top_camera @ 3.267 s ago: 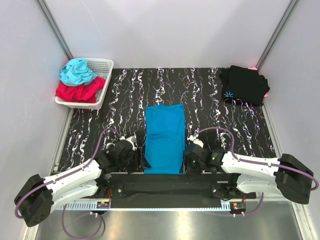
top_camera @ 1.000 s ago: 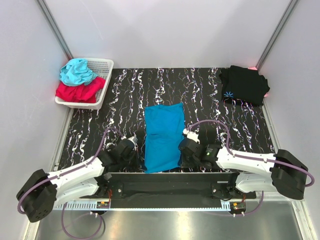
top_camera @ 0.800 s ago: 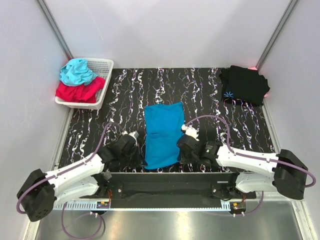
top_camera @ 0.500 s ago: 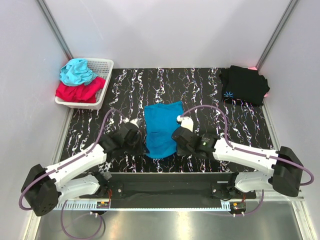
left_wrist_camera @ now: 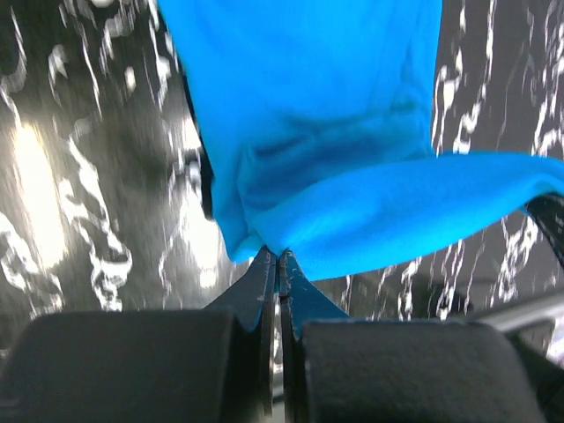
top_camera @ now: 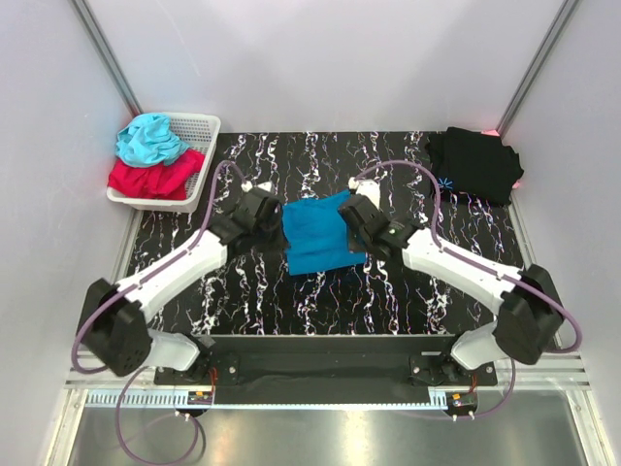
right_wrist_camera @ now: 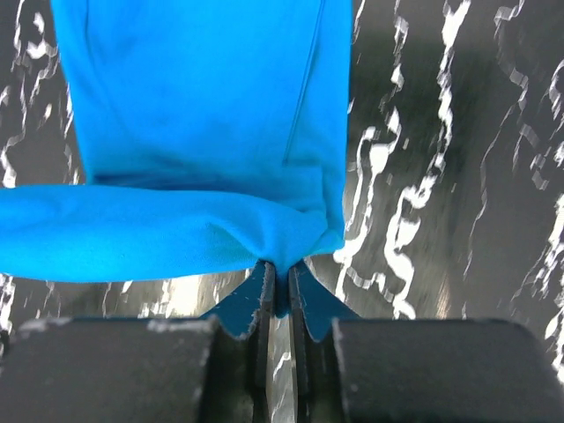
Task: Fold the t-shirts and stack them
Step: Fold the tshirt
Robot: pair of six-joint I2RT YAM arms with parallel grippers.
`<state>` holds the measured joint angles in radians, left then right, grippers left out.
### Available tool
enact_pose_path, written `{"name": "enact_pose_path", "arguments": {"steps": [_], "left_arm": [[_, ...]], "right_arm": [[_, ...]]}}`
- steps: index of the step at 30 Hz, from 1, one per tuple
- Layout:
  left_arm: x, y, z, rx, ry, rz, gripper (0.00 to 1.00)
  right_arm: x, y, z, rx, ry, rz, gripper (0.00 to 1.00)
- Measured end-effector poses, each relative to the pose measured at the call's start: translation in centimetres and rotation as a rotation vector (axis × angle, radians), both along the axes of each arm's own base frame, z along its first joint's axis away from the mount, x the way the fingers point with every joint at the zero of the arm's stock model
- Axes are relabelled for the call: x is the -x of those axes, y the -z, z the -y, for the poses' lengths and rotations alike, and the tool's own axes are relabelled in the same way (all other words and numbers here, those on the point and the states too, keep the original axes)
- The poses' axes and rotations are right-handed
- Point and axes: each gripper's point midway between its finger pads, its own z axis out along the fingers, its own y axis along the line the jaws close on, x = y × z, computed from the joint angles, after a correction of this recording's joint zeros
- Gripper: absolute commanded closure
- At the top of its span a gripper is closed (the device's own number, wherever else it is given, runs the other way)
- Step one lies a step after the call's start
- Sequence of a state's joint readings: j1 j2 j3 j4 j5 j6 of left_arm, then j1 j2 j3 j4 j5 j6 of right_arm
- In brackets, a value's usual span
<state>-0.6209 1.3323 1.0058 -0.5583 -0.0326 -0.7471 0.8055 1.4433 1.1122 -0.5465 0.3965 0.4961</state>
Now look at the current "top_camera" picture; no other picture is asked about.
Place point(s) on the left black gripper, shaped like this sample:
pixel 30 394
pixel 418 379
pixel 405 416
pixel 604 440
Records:
pixel 280 242

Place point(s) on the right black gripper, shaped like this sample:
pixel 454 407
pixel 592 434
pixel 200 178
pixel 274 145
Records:
pixel 353 246

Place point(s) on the blue t-shirt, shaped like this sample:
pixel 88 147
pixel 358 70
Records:
pixel 317 236

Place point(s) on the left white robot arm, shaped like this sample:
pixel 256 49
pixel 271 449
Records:
pixel 115 316

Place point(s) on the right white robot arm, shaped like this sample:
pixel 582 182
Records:
pixel 524 302

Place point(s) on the red t-shirt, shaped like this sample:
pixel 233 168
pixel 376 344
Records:
pixel 159 181

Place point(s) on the white plastic basket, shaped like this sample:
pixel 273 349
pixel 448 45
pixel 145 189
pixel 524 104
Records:
pixel 200 132

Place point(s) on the black folded t-shirt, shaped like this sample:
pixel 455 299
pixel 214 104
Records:
pixel 469 163

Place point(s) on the light turquoise t-shirt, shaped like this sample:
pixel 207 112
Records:
pixel 148 140

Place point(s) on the pink folded cloth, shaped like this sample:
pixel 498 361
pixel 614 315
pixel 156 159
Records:
pixel 495 133

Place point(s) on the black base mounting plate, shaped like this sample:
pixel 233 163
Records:
pixel 387 371

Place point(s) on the left aluminium corner post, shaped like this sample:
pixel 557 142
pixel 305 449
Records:
pixel 97 37

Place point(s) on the aluminium corner post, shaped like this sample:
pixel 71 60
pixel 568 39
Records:
pixel 97 37
pixel 547 45

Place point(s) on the aluminium frame rail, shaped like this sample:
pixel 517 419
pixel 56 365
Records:
pixel 553 371

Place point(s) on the right aluminium corner post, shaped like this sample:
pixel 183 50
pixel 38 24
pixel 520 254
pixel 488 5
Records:
pixel 547 45

